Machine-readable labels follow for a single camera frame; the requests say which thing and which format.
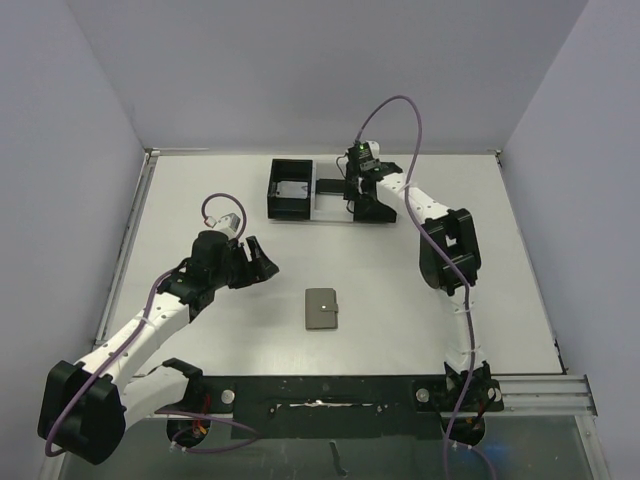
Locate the black white three-bin tray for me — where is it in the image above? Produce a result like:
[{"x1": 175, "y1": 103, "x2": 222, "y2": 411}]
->
[{"x1": 266, "y1": 158, "x2": 398, "y2": 225}]

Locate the grey leather card holder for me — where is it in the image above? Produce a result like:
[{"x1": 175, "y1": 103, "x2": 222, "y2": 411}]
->
[{"x1": 305, "y1": 288, "x2": 339, "y2": 331}]

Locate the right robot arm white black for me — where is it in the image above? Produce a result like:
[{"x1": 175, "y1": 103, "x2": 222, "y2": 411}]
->
[{"x1": 343, "y1": 144, "x2": 486, "y2": 399}]

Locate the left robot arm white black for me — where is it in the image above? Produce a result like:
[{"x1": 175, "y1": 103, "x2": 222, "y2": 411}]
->
[{"x1": 37, "y1": 231, "x2": 279, "y2": 465}]

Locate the black card in middle bin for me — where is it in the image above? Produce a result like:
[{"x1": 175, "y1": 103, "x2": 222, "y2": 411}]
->
[{"x1": 316, "y1": 178, "x2": 345, "y2": 196}]

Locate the silver card in left bin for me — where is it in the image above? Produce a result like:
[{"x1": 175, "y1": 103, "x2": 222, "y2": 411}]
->
[{"x1": 274, "y1": 181, "x2": 309, "y2": 199}]

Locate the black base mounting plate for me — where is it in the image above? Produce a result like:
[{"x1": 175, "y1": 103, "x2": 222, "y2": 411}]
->
[{"x1": 149, "y1": 374, "x2": 501, "y2": 441}]

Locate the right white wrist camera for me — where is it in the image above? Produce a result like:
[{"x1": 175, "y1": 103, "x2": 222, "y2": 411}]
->
[{"x1": 347, "y1": 140, "x2": 380, "y2": 162}]

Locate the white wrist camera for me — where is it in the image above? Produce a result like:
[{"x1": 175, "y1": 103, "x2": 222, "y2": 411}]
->
[
  {"x1": 347, "y1": 140, "x2": 380, "y2": 162},
  {"x1": 204, "y1": 213, "x2": 241, "y2": 239}
]

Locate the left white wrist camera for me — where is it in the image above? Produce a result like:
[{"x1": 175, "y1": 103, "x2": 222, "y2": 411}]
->
[{"x1": 204, "y1": 213, "x2": 241, "y2": 239}]

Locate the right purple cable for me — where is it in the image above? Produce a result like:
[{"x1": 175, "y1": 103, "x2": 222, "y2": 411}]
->
[{"x1": 352, "y1": 94, "x2": 499, "y2": 480}]

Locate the purple cable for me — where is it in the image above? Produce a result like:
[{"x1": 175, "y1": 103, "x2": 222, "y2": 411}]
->
[
  {"x1": 43, "y1": 193, "x2": 265, "y2": 457},
  {"x1": 352, "y1": 94, "x2": 499, "y2": 480}
]

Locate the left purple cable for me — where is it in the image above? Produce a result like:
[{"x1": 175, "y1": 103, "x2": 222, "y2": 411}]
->
[{"x1": 43, "y1": 193, "x2": 265, "y2": 457}]

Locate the aluminium frame rail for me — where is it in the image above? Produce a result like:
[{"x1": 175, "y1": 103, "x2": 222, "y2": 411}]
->
[{"x1": 495, "y1": 374, "x2": 598, "y2": 416}]

